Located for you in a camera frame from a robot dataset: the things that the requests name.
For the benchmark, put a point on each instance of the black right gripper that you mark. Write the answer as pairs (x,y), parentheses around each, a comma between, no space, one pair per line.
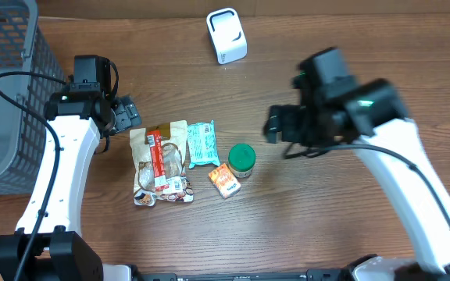
(285,128)

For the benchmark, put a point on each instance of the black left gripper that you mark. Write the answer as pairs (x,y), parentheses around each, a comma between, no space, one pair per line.
(128,113)

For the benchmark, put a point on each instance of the red snack stick packet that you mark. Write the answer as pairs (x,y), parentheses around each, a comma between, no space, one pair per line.
(154,142)

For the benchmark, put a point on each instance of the brown clear snack bag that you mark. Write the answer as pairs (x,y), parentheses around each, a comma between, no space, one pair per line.
(174,146)

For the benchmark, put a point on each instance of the green lid jar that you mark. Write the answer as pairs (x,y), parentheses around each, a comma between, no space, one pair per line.
(241,160)

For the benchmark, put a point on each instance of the teal snack packet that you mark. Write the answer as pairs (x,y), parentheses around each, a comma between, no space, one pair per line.
(201,141)

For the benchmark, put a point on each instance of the orange small carton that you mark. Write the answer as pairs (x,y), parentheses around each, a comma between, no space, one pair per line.
(224,181)

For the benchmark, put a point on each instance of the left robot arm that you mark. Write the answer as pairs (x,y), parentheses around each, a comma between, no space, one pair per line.
(47,243)

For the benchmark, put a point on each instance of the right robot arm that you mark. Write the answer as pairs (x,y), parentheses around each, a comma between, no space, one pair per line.
(338,113)

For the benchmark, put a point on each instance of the white barcode scanner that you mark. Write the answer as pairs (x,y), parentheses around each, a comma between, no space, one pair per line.
(227,35)

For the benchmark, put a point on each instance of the grey plastic mesh basket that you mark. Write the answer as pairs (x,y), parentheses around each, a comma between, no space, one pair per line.
(30,74)

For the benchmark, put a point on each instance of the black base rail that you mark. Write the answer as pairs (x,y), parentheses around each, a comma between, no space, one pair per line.
(240,277)

